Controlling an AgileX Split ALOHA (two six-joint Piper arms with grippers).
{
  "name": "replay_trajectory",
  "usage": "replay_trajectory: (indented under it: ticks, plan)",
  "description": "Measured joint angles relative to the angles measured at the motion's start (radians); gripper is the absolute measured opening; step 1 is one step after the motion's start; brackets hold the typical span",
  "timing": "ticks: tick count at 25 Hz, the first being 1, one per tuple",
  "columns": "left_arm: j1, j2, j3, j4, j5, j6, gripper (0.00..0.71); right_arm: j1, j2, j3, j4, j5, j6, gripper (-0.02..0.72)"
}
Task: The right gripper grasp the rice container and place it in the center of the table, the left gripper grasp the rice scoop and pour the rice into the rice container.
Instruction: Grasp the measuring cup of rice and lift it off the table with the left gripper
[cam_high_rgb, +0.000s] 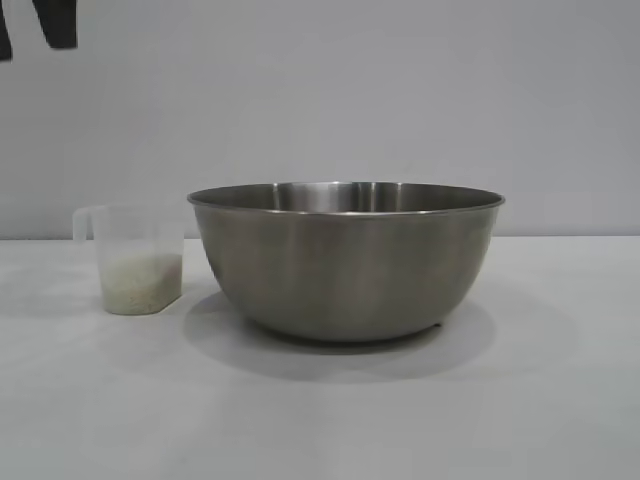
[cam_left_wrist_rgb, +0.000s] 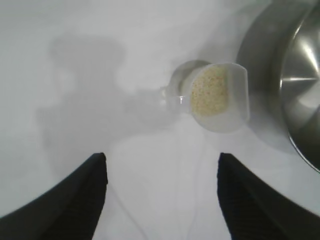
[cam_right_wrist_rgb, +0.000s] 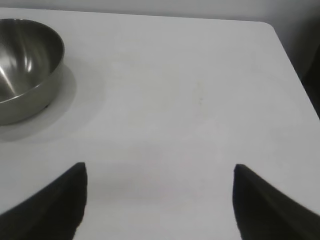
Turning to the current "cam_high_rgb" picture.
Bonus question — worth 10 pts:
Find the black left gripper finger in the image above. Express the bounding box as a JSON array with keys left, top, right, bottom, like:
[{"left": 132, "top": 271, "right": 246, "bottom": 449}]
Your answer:
[
  {"left": 0, "top": 0, "right": 12, "bottom": 62},
  {"left": 37, "top": 0, "right": 79, "bottom": 50}
]

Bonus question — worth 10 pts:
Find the clear plastic measuring cup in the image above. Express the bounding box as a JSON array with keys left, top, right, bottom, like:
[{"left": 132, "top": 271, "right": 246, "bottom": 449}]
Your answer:
[{"left": 72, "top": 203, "right": 185, "bottom": 316}]

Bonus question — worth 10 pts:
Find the white uncooked rice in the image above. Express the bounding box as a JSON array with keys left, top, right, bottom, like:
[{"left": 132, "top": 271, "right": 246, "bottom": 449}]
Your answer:
[{"left": 101, "top": 252, "right": 184, "bottom": 316}]

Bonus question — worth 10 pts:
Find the large stainless steel bowl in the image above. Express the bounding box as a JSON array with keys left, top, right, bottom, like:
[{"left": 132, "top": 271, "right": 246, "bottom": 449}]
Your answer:
[{"left": 187, "top": 182, "right": 506, "bottom": 344}]

